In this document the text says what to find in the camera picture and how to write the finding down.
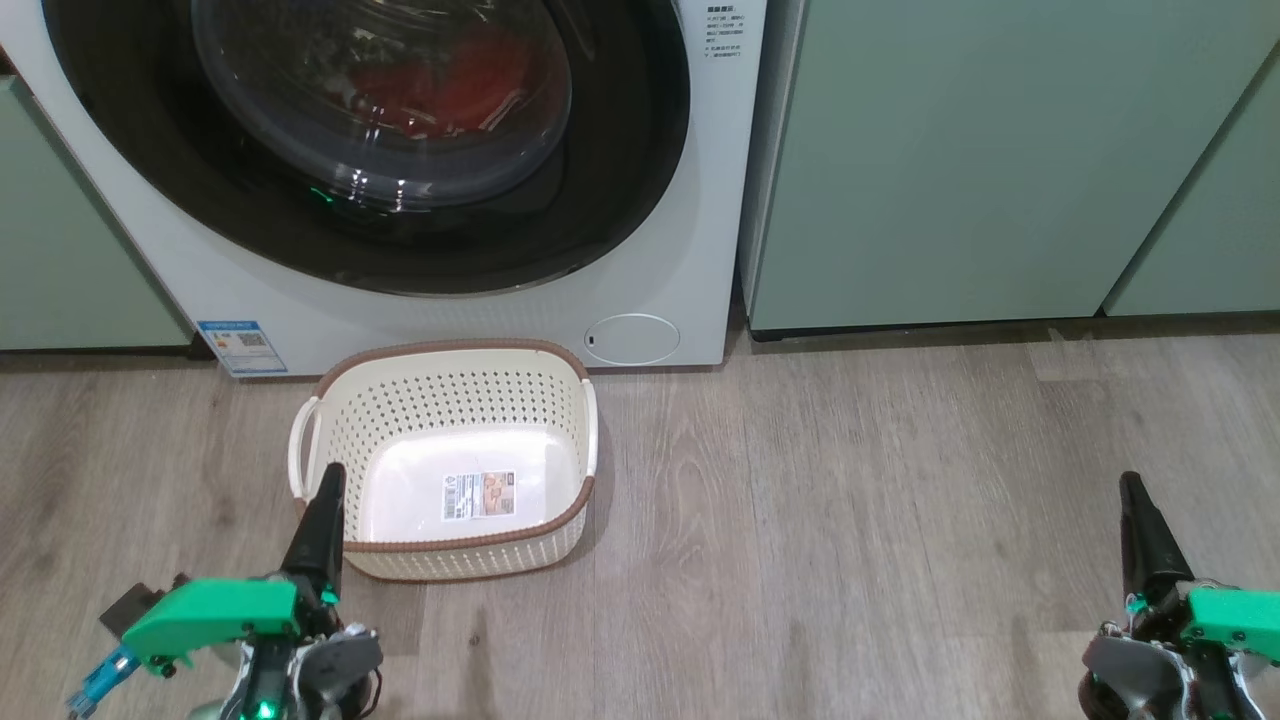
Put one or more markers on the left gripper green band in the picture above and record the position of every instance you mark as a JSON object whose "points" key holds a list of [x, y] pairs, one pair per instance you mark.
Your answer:
{"points": [[230, 610]]}

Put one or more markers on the cream perforated basket brown rim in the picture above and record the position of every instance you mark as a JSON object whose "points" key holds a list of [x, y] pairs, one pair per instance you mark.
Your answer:
{"points": [[450, 400]]}

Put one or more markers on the red garment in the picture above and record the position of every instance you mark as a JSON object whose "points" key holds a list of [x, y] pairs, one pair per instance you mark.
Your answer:
{"points": [[450, 90]]}

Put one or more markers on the printed white label sticker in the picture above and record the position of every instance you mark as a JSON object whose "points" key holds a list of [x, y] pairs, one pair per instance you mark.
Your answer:
{"points": [[478, 496]]}

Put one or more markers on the oval white filter cover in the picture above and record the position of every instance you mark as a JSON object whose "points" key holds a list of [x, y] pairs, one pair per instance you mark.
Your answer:
{"points": [[632, 339]]}

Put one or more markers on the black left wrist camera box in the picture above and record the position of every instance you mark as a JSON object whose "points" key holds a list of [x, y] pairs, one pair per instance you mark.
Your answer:
{"points": [[130, 605]]}

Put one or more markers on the narrow pale green cabinet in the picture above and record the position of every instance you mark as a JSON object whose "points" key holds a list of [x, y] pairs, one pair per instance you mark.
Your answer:
{"points": [[1230, 230]]}

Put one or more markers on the wide pale green cabinet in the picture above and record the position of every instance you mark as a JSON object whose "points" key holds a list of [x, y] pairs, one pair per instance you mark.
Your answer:
{"points": [[950, 150]]}

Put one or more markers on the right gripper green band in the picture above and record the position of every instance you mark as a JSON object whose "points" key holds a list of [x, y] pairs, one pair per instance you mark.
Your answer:
{"points": [[1220, 640]]}

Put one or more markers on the white front-load washing machine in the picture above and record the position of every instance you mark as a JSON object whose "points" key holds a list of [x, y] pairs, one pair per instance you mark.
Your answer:
{"points": [[650, 270]]}

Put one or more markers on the small printed text sticker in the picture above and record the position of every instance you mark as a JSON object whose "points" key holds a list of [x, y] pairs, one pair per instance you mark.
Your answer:
{"points": [[724, 30]]}

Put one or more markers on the pale green cabinet dark plinth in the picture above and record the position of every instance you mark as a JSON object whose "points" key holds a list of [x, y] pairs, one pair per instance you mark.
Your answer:
{"points": [[60, 250]]}

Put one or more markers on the blue energy label sticker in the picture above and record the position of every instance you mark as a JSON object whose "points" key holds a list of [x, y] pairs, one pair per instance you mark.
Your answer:
{"points": [[243, 347]]}

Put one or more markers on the washing machine glass door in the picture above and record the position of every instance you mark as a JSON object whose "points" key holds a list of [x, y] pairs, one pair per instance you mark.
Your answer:
{"points": [[620, 150]]}

